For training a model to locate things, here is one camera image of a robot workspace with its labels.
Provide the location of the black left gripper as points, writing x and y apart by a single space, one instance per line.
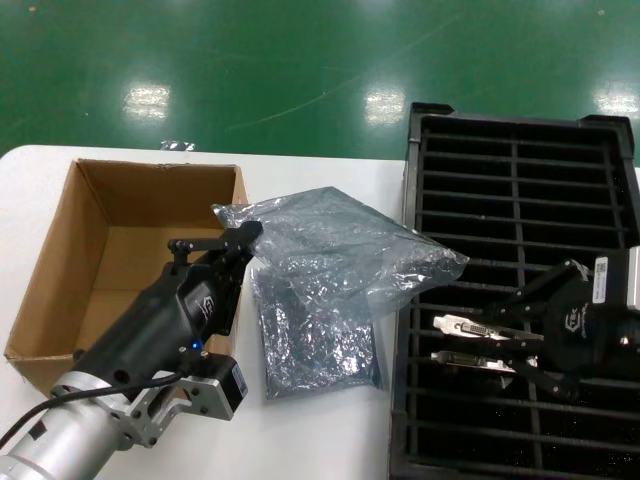
165 325

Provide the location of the brown cardboard box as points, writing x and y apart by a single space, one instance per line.
125 195

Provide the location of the flat empty antistatic bag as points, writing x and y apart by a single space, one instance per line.
320 360

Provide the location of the graphics card with metal bracket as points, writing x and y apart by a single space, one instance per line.
460 361
465 327

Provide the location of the black slotted plastic container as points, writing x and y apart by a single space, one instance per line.
515 200

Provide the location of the right wrist camera silver bracket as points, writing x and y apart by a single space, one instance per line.
615 280

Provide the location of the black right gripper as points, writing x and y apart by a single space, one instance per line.
600 340

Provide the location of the grey antistatic bag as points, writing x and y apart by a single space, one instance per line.
325 225

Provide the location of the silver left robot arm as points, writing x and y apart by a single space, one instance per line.
60 435

